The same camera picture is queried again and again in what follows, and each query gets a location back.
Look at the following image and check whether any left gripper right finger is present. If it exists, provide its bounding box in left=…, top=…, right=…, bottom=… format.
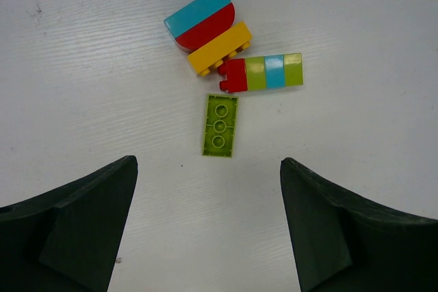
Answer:
left=280, top=158, right=437, bottom=291

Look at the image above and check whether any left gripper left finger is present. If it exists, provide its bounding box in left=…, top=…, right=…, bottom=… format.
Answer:
left=1, top=155, right=138, bottom=291

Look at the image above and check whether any lime green long lego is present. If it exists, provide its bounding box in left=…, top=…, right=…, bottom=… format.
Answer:
left=202, top=94, right=239, bottom=157

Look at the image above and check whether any red green blue lego stack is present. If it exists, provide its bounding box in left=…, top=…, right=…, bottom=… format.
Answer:
left=218, top=53, right=304, bottom=93

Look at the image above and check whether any blue red yellow lego stack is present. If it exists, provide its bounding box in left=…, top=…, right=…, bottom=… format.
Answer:
left=164, top=0, right=252, bottom=76

